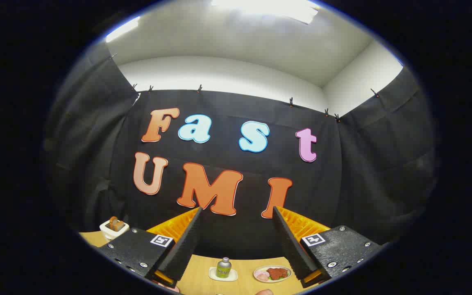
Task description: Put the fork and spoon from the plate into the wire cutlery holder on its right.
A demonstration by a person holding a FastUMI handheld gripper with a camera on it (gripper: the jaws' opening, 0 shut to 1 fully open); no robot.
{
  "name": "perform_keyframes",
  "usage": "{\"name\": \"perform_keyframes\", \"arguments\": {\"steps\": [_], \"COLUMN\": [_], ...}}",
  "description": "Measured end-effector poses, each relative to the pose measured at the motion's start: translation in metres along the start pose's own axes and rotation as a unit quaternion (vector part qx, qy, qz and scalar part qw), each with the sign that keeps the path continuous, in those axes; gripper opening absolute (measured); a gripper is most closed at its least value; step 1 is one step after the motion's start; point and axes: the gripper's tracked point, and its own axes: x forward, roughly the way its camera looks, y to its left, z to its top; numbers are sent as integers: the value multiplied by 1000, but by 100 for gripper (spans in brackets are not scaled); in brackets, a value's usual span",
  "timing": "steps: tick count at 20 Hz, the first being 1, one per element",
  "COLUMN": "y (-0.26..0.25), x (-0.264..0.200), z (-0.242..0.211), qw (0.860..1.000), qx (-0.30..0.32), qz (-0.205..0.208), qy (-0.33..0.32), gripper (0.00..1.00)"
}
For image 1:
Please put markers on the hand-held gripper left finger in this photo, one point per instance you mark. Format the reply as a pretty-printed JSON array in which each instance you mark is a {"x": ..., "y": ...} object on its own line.
[{"x": 187, "y": 241}]

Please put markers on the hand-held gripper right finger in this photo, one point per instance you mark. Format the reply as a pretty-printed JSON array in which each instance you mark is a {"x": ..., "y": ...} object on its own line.
[{"x": 288, "y": 241}]

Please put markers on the red-brown meat piece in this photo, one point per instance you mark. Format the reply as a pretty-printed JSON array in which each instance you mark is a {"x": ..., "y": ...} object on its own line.
[{"x": 277, "y": 273}]

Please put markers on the white square coaster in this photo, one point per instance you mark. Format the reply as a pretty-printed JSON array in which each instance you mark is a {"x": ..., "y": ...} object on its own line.
[{"x": 213, "y": 275}]

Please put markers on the pink ham slices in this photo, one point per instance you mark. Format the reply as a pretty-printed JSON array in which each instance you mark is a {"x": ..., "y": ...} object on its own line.
[{"x": 261, "y": 275}]

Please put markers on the green soda bottle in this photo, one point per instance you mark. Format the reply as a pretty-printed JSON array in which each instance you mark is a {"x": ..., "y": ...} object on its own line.
[{"x": 223, "y": 268}]

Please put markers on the white oval food plate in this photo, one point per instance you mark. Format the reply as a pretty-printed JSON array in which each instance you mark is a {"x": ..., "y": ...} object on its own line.
[{"x": 260, "y": 279}]

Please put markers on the toasted bread slice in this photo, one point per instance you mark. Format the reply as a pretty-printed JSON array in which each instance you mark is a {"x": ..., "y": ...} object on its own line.
[{"x": 116, "y": 224}]

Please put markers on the white toaster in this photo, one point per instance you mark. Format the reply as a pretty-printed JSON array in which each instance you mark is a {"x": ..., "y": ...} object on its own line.
[{"x": 108, "y": 232}]

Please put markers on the row of black cloth clips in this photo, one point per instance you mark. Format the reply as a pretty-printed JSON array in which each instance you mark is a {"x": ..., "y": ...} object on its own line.
[{"x": 199, "y": 89}]

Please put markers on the ceiling light panel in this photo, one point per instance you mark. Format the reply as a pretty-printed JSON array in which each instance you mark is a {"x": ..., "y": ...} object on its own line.
[
  {"x": 268, "y": 8},
  {"x": 123, "y": 28}
]

